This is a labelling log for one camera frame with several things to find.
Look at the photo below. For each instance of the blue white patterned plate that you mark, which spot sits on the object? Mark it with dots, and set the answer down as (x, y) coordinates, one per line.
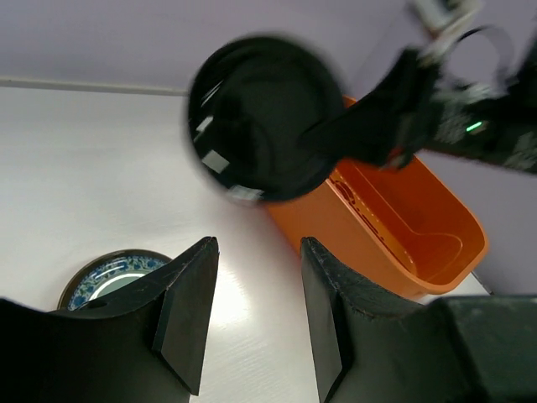
(108, 273)

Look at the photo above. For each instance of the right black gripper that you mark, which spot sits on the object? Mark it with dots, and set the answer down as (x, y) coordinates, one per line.
(405, 113)

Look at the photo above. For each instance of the black plate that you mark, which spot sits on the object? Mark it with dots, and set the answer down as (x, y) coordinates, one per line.
(249, 110)

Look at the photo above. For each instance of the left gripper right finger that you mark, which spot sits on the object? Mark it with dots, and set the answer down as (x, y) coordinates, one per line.
(371, 345)

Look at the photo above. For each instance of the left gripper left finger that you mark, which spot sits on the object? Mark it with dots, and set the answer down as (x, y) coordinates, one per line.
(144, 342)

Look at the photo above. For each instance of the orange plastic dish rack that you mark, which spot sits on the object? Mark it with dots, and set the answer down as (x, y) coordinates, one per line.
(404, 230)

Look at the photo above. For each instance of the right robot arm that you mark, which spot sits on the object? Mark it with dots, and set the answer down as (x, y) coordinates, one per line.
(521, 134)

